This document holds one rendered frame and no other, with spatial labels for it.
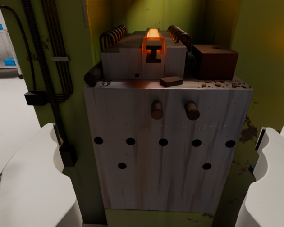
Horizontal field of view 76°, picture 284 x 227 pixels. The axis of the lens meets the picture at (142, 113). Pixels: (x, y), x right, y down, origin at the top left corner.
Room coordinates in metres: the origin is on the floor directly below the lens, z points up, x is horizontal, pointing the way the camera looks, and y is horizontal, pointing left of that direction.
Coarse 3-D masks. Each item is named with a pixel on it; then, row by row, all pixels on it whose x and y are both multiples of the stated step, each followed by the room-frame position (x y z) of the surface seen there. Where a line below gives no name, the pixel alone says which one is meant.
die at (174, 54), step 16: (144, 32) 0.79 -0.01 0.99; (160, 32) 0.68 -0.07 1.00; (112, 48) 0.50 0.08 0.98; (128, 48) 0.44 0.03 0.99; (176, 48) 0.44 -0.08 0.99; (112, 64) 0.44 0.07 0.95; (128, 64) 0.44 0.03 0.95; (144, 64) 0.44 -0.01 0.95; (160, 64) 0.44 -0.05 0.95; (176, 64) 0.44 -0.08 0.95
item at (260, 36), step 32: (224, 0) 0.68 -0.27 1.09; (256, 0) 0.56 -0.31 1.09; (224, 32) 0.63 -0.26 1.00; (256, 32) 0.56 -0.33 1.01; (256, 64) 0.56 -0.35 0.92; (256, 96) 0.56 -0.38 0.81; (256, 128) 0.56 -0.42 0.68; (256, 160) 0.56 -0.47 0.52; (224, 192) 0.56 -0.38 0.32; (224, 224) 0.56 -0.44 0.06
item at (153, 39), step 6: (150, 30) 0.67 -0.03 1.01; (156, 30) 0.67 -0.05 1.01; (150, 36) 0.50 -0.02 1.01; (156, 36) 0.50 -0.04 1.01; (144, 42) 0.43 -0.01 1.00; (150, 42) 0.37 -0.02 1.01; (156, 42) 0.37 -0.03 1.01; (162, 42) 0.42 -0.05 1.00; (144, 48) 0.43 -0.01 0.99; (150, 48) 0.34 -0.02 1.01; (156, 48) 0.33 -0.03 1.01; (162, 48) 0.42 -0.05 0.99; (150, 54) 0.37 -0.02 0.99; (156, 54) 0.37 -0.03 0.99; (150, 60) 0.34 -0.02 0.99; (156, 60) 0.33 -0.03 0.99
